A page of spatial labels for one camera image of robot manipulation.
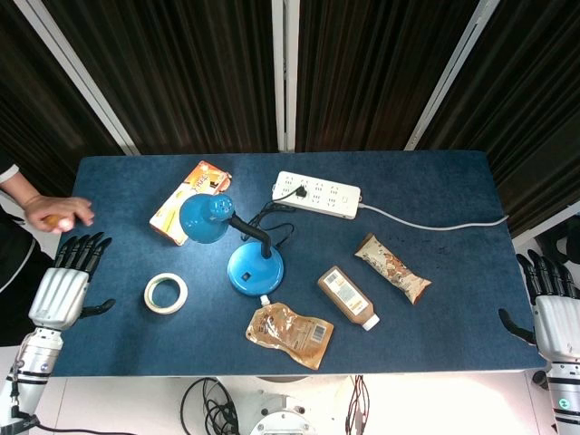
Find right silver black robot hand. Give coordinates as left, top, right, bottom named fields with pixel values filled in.
left=498, top=248, right=580, bottom=362

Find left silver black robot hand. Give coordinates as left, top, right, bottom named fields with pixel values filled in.
left=27, top=232, right=117, bottom=331

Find person's bare hand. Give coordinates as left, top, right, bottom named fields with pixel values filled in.
left=22, top=193, right=96, bottom=235

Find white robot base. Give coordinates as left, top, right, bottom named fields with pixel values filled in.
left=226, top=373, right=363, bottom=435

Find blue desk lamp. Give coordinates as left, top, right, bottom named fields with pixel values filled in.
left=179, top=193, right=285, bottom=297

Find person's black clothed body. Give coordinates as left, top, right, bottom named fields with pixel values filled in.
left=0, top=149, right=56, bottom=348

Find white masking tape roll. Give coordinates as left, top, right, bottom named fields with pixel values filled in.
left=143, top=272, right=189, bottom=315

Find orange cardboard box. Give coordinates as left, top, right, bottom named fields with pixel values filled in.
left=149, top=160, right=234, bottom=247

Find beige patterned snack bar wrapper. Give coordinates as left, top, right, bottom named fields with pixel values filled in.
left=353, top=232, right=432, bottom=307

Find brown bottle with white cap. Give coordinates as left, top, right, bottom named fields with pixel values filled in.
left=316, top=266, right=381, bottom=332

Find blue table mat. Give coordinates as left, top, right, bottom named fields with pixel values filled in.
left=50, top=150, right=546, bottom=378

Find brown spout pouch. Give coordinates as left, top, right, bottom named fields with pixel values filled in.
left=245, top=295, right=335, bottom=371

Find white power strip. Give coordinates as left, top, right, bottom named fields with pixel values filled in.
left=271, top=170, right=363, bottom=220

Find white power strip cable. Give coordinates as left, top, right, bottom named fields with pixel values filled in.
left=357, top=202, right=509, bottom=230

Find black cable bundle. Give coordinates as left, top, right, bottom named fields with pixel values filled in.
left=179, top=376, right=241, bottom=435

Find red and white wires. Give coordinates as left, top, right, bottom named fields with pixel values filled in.
left=344, top=374, right=372, bottom=435

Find black power cord with plug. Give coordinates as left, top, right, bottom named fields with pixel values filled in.
left=246, top=185, right=307, bottom=248

